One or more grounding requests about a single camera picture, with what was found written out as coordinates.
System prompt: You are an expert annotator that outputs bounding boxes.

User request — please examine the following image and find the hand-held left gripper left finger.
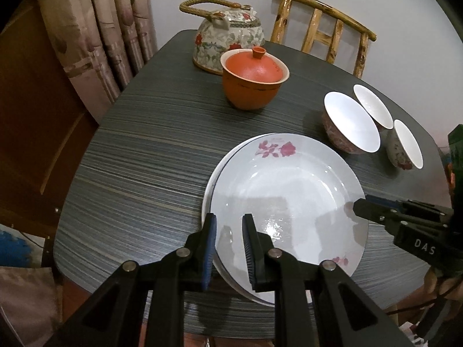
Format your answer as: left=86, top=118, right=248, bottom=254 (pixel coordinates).
left=47, top=213, right=218, bottom=347

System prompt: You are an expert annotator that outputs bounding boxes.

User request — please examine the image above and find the small white floral plate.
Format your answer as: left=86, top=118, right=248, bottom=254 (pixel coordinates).
left=209, top=134, right=370, bottom=306

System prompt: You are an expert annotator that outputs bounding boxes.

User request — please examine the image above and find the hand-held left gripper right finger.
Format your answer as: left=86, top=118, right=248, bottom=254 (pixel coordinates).
left=242, top=213, right=416, bottom=347

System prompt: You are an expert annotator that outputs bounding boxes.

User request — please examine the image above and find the floral ceramic teapot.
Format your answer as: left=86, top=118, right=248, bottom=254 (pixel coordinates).
left=179, top=0, right=264, bottom=76

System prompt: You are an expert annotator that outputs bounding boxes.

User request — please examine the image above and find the beige patterned curtain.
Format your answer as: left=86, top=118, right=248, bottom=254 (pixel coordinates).
left=36, top=0, right=158, bottom=123

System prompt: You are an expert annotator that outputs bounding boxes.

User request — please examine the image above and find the brown wooden door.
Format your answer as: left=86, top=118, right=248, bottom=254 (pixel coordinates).
left=0, top=0, right=100, bottom=235

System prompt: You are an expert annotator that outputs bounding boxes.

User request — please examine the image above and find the wooden chair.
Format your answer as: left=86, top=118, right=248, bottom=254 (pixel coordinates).
left=271, top=0, right=377, bottom=79

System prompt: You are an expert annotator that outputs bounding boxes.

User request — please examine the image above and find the orange ceramic cup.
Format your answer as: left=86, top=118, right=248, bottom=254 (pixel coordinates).
left=220, top=48, right=291, bottom=111

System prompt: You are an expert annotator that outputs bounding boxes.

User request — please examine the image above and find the orange cup lid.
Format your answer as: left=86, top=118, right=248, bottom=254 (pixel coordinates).
left=224, top=47, right=283, bottom=84

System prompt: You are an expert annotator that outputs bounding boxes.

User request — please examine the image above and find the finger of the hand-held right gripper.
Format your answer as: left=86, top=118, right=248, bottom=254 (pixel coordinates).
left=365, top=194, right=453, bottom=219
left=352, top=197, right=449, bottom=225

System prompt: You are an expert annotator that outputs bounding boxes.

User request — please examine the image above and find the large white floral plate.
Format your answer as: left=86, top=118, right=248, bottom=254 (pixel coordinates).
left=201, top=134, right=275, bottom=307

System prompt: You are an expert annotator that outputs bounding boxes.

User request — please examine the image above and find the blue cloth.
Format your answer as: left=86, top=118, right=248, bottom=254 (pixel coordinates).
left=0, top=226, right=44, bottom=268

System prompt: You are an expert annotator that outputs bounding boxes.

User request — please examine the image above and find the pink patterned cloth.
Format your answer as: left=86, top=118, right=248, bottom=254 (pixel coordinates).
left=0, top=265, right=64, bottom=337

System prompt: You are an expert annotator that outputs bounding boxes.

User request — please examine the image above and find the white floral bowl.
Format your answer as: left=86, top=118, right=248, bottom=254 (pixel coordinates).
left=386, top=119, right=424, bottom=170
left=352, top=84, right=394, bottom=133
left=322, top=91, right=381, bottom=155

